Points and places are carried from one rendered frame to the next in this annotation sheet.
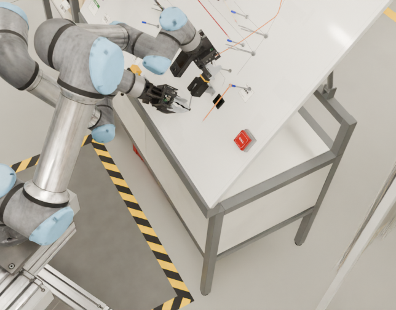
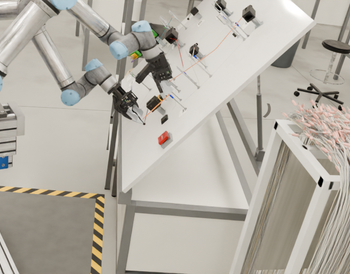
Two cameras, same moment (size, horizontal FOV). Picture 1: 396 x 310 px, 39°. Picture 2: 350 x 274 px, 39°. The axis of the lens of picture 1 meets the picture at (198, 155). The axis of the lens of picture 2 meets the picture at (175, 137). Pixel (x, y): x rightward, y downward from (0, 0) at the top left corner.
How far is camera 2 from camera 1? 1.14 m
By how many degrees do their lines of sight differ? 31
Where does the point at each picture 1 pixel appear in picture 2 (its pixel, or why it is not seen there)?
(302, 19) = (235, 63)
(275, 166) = (197, 200)
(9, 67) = not seen: hidden behind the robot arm
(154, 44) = (122, 36)
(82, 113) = (35, 12)
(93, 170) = (85, 214)
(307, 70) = (223, 92)
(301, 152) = (224, 201)
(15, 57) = not seen: hidden behind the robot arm
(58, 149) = (11, 30)
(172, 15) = (141, 23)
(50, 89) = (44, 42)
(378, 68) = not seen: outside the picture
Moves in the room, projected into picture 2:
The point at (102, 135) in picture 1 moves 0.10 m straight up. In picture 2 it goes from (67, 95) to (68, 74)
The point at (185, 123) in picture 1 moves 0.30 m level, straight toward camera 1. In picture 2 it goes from (138, 137) to (104, 163)
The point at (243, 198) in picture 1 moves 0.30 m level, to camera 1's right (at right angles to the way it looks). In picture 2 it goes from (155, 205) to (217, 235)
